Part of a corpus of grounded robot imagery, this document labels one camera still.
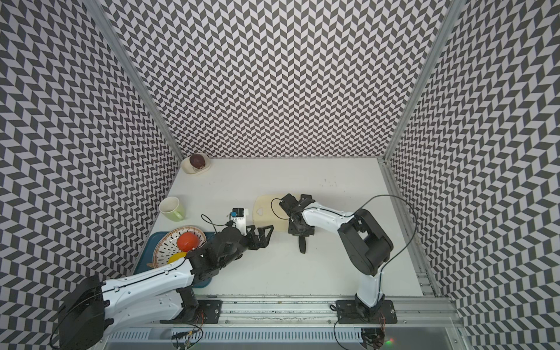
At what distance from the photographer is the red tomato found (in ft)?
2.74

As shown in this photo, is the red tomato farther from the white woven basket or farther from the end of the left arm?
the end of the left arm

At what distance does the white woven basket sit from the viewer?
33.0 inches

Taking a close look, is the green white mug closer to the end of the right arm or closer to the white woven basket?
the white woven basket

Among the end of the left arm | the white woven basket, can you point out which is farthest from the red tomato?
the end of the left arm

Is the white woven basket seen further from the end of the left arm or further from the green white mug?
the end of the left arm

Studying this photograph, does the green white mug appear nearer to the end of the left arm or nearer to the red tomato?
the red tomato
